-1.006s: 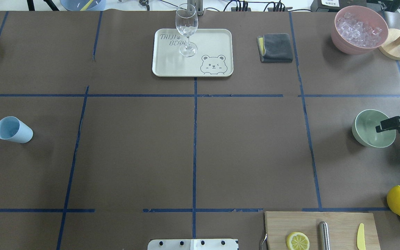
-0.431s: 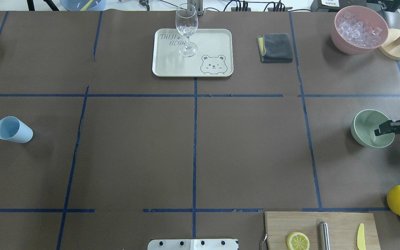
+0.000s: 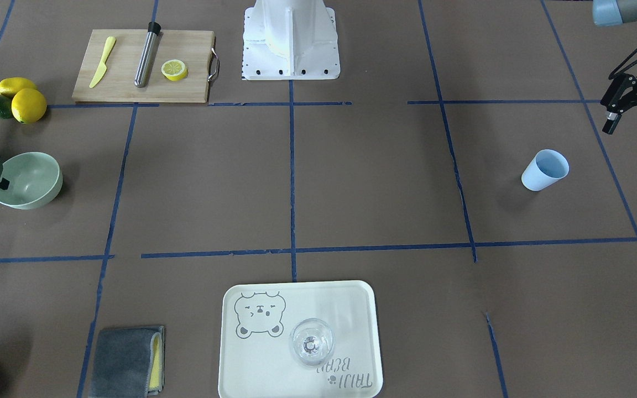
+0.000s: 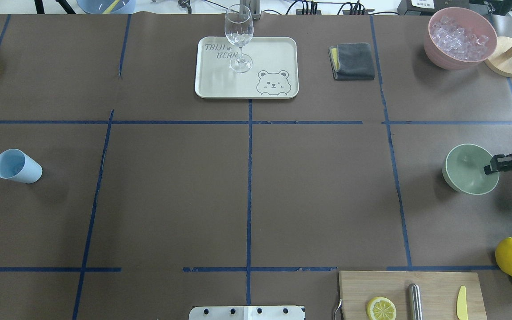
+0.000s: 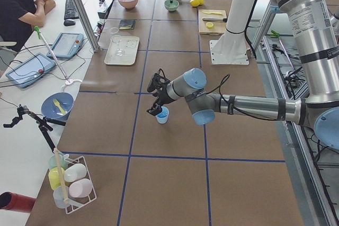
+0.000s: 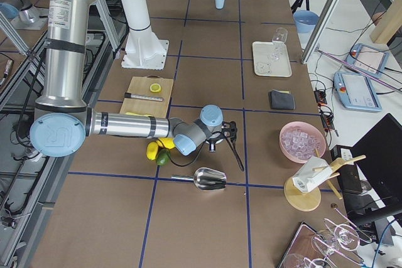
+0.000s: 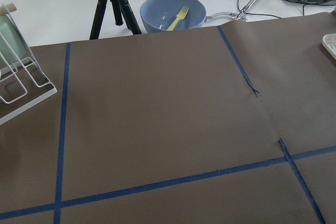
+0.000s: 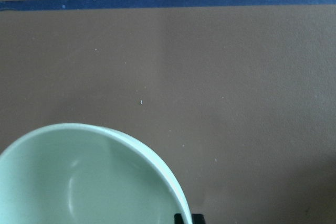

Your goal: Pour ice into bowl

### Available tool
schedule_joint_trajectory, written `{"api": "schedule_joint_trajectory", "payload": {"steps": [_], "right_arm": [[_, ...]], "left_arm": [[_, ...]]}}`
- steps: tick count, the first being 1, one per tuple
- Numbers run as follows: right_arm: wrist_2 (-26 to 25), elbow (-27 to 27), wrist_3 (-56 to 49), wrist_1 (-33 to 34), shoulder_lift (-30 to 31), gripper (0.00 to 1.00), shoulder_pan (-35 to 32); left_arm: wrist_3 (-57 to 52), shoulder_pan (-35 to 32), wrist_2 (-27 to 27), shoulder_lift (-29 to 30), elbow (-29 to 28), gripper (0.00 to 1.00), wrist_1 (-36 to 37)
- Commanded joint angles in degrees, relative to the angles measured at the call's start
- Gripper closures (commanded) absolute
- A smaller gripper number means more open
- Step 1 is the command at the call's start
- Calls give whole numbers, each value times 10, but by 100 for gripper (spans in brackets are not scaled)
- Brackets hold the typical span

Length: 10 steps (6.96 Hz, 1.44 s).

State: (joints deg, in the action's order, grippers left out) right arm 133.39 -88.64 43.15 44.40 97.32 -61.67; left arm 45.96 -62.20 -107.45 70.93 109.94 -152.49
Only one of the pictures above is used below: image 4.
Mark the light green bowl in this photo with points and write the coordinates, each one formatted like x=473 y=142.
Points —
x=463 y=170

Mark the light blue plastic cup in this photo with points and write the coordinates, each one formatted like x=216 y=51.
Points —
x=17 y=166

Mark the pink bowl with ice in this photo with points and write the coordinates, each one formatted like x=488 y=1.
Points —
x=458 y=38

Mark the blue bowl with fork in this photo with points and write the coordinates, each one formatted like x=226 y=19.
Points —
x=100 y=6

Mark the wooden cutting board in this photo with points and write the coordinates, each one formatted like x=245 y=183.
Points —
x=438 y=292

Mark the yellow plastic knife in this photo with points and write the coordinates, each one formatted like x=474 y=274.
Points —
x=461 y=304

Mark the grey folded cloth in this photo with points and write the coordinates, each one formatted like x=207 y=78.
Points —
x=352 y=61

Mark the half lemon slice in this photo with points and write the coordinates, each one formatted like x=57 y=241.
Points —
x=381 y=308

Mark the clear wine glass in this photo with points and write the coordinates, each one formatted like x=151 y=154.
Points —
x=239 y=30

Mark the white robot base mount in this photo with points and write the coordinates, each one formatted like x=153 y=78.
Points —
x=272 y=312

